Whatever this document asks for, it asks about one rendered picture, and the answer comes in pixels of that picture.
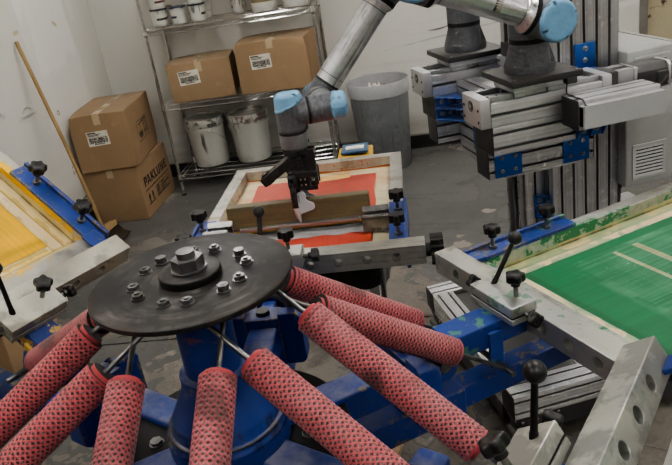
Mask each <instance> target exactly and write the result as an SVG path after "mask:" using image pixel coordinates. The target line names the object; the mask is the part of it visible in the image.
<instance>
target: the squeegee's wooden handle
mask: <svg viewBox="0 0 672 465"><path fill-rule="evenodd" d="M306 199H307V200H308V201H311V202H313V203H314V204H315V208H314V209H313V210H311V211H309V212H306V213H303V214H301V215H302V221H303V222H304V221H313V220H323V219H332V218H341V217H350V216H360V217H361V216H362V215H363V211H362V207H363V206H370V199H369V192H368V190H361V191H352V192H343V193H334V194H325V195H316V196H307V197H306ZM256 206H261V207H263V208H264V210H265V214H264V216H263V217H262V226H267V225H276V224H286V223H295V222H299V220H298V219H297V218H296V215H295V212H294V208H293V205H292V201H291V198H289V199H281V200H272V201H263V202H254V203H245V204H236V205H228V206H227V208H226V213H227V217H228V221H233V230H234V232H240V228H249V227H257V217H255V216H254V214H253V209H254V208H255V207H256Z"/></svg>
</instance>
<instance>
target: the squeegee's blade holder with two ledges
mask: <svg viewBox="0 0 672 465"><path fill-rule="evenodd" d="M360 220H361V217H360V216H350V217H341V218H332V219H323V220H313V221H304V222H303V223H300V222H295V223H286V224H276V225H267V226H262V231H268V230H277V229H280V228H281V227H292V228H296V227H305V226H314V225H323V224H333V223H342V222H351V221H360ZM249 232H257V227H249V228H240V233H249Z"/></svg>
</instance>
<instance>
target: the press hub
mask: <svg viewBox="0 0 672 465"><path fill-rule="evenodd" d="M291 270H292V258H291V254H290V252H289V250H288V249H287V248H286V247H285V246H284V245H283V244H282V243H280V242H279V241H277V240H275V239H273V238H270V237H267V236H263V235H258V234H251V233H217V234H208V235H202V236H196V237H191V238H186V239H182V240H178V241H175V242H171V243H168V244H165V245H162V246H159V247H156V248H153V249H151V250H148V251H146V252H144V253H141V254H139V255H137V256H135V257H133V258H131V259H129V260H127V261H125V262H124V263H122V264H120V265H119V266H117V267H116V268H114V269H113V270H112V271H110V272H109V273H108V274H106V275H105V276H104V277H103V278H102V279H101V280H100V281H99V282H98V283H97V284H96V285H95V287H94V288H93V289H92V291H91V293H90V295H89V298H88V302H87V309H88V313H89V315H90V317H91V319H92V320H93V322H94V323H95V324H97V325H98V326H99V327H101V328H102V329H104V330H106V331H109V332H112V333H115V334H119V335H125V336H133V337H159V336H169V335H176V338H177V342H178V346H179V349H180V353H181V357H182V360H183V366H182V367H181V369H180V372H179V379H180V382H181V389H180V390H178V391H176V392H174V393H172V394H171V395H169V397H171V398H174V399H177V402H176V406H175V409H174V412H173V414H172V416H171V418H170V420H169V424H168V429H167V428H164V427H162V426H159V425H157V424H154V423H152V422H149V421H147V420H144V419H142V418H141V419H140V426H139V432H138V438H137V445H136V451H135V458H134V463H135V462H137V461H140V460H142V459H144V458H147V457H149V456H152V455H154V454H156V453H159V452H161V451H164V450H166V449H168V448H170V451H171V455H172V458H173V460H174V461H175V463H176V464H177V465H188V464H189V455H190V446H191V437H192V428H193V419H194V410H195V401H196V392H197V383H198V376H199V374H200V373H201V372H203V371H204V370H206V369H207V368H211V367H216V361H217V350H218V340H219V338H218V337H217V336H216V335H215V334H213V333H212V332H211V331H210V330H208V329H207V327H211V326H214V327H216V328H217V329H218V330H220V323H223V322H225V321H226V327H225V336H227V337H228V338H229V339H230V340H231V341H233V342H234V343H235V344H236V345H238V342H237V338H236V334H235V330H234V325H233V321H232V319H233V318H235V317H238V316H240V315H242V314H244V313H246V312H248V311H250V310H252V309H253V308H255V307H257V306H258V305H260V304H262V303H263V302H265V301H266V300H267V299H269V298H270V297H271V296H273V295H274V294H275V293H276V292H277V291H278V290H279V289H280V288H281V287H282V286H283V285H284V284H285V282H286V281H287V279H288V277H289V276H290V273H291ZM245 361H246V360H245V359H244V358H242V357H241V356H240V355H239V354H237V353H236V352H235V351H234V350H233V349H231V348H230V347H229V346H228V345H227V344H225V343H224V349H223V360H222V367H223V368H227V369H229V370H231V371H232V372H233V373H234V374H235V375H236V376H237V378H238V379H237V392H236V405H235V419H234V432H233V445H232V458H231V465H264V462H265V461H266V460H267V459H268V458H269V457H271V456H272V455H273V454H274V453H275V452H276V451H277V450H278V449H279V448H280V447H281V446H282V444H283V443H284V441H285V440H289V441H292V442H295V443H297V444H300V445H303V446H306V447H308V448H311V449H314V450H317V451H319V452H322V453H325V454H328V455H330V456H333V455H332V454H331V453H330V452H329V451H327V450H326V449H325V448H324V447H323V446H321V445H320V444H319V443H318V442H317V441H315V440H314V439H313V438H312V437H311V436H310V435H308V434H307V433H306V432H305V431H304V430H302V429H301V428H300V427H299V426H298V425H296V424H294V425H292V426H291V423H290V419H289V418H288V417H287V416H286V415H285V414H283V413H282V412H281V411H280V410H279V409H277V408H276V407H275V406H274V405H273V404H271V403H270V402H269V401H268V400H267V399H265V398H264V397H263V396H262V395H261V394H260V393H258V392H257V391H256V390H255V389H254V388H252V387H251V386H250V385H249V384H248V383H246V382H245V381H244V380H243V379H242V378H241V376H242V372H241V368H242V366H243V364H244V363H245ZM333 457H335V456H333Z"/></svg>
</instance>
